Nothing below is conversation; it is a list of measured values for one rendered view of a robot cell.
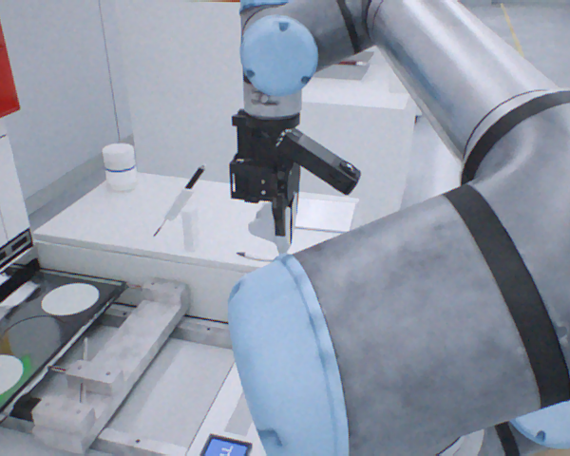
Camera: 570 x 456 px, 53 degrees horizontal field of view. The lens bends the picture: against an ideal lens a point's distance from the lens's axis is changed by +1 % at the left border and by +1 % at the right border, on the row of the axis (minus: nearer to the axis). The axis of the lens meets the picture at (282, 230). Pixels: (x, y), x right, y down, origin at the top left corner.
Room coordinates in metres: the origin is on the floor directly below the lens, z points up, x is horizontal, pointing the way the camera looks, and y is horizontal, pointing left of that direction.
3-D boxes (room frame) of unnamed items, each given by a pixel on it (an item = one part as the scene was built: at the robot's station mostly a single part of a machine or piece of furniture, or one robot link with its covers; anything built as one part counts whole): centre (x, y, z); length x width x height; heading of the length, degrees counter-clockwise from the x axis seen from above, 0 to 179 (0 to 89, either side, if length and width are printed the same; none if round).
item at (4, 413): (0.75, 0.36, 0.90); 0.38 x 0.01 x 0.01; 164
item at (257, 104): (0.71, 0.01, 1.33); 0.08 x 0.08 x 0.05
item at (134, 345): (0.75, 0.27, 0.87); 0.36 x 0.08 x 0.03; 164
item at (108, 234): (1.10, 0.16, 0.89); 0.62 x 0.35 x 0.14; 74
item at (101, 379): (0.67, 0.29, 0.89); 0.08 x 0.03 x 0.03; 74
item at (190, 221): (0.96, 0.19, 1.03); 0.06 x 0.04 x 0.13; 74
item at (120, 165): (1.25, 0.38, 1.01); 0.07 x 0.07 x 0.10
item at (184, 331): (0.88, 0.27, 0.84); 0.50 x 0.02 x 0.03; 74
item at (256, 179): (0.72, 0.02, 1.25); 0.09 x 0.08 x 0.12; 74
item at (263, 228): (0.70, 0.02, 1.14); 0.06 x 0.03 x 0.09; 74
